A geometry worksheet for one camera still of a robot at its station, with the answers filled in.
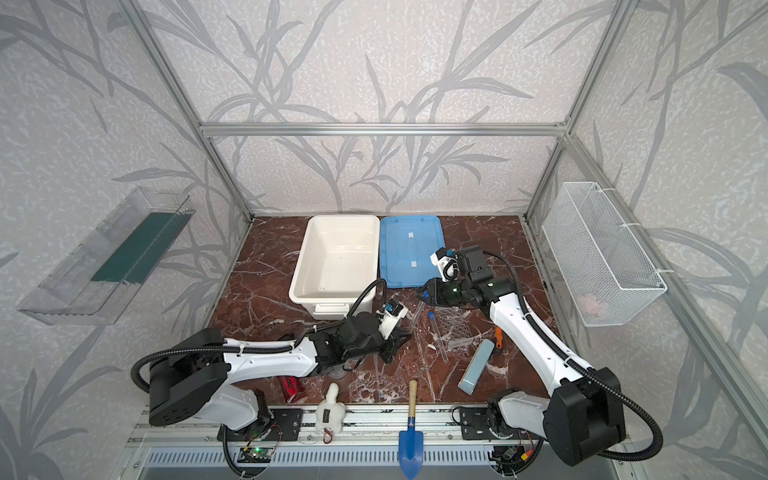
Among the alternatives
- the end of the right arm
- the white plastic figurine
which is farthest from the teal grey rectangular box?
the white plastic figurine

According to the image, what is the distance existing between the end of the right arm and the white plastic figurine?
341mm

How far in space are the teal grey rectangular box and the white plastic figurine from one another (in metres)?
0.32

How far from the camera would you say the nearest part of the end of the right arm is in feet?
1.89

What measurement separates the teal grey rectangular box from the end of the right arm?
0.70 ft

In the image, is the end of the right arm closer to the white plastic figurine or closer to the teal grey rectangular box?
the teal grey rectangular box

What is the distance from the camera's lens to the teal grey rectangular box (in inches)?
30.9

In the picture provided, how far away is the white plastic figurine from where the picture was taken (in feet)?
2.42
